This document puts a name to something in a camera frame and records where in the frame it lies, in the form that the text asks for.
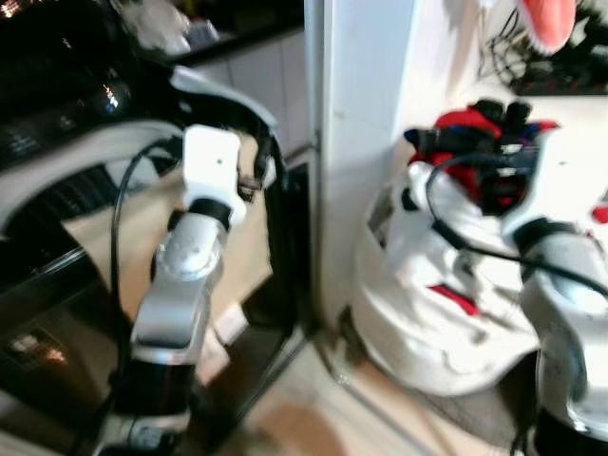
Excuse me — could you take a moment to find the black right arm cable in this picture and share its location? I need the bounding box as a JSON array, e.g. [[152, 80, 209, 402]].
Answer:
[[425, 155, 608, 297]]

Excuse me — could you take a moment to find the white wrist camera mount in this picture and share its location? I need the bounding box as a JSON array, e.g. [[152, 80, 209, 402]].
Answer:
[[180, 124, 247, 216], [502, 126, 598, 240]]

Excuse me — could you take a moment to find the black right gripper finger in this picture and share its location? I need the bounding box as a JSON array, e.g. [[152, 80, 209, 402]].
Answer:
[[471, 97, 535, 140]]

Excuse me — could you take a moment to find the white red blue garment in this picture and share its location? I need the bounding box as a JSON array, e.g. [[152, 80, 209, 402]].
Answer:
[[350, 104, 608, 396]]

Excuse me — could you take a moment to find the grey crumpled cloth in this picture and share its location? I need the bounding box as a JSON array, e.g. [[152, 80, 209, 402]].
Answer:
[[112, 0, 196, 56]]

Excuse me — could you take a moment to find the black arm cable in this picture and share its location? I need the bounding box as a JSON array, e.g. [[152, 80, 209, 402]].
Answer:
[[425, 155, 608, 297], [108, 137, 184, 381]]

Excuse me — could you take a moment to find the black wire basket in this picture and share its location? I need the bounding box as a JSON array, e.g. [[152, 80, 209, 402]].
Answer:
[[478, 0, 608, 97]]

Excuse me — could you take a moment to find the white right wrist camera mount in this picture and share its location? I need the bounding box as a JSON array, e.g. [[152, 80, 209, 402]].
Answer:
[[502, 126, 598, 240]]

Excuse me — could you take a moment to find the orange pink plastic object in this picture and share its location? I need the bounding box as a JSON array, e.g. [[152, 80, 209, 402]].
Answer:
[[517, 0, 578, 54]]

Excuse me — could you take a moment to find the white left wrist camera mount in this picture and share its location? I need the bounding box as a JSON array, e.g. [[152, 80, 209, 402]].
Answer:
[[180, 124, 247, 216]]

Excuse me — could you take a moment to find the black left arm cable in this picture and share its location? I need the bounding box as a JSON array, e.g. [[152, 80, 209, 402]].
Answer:
[[108, 137, 184, 381]]

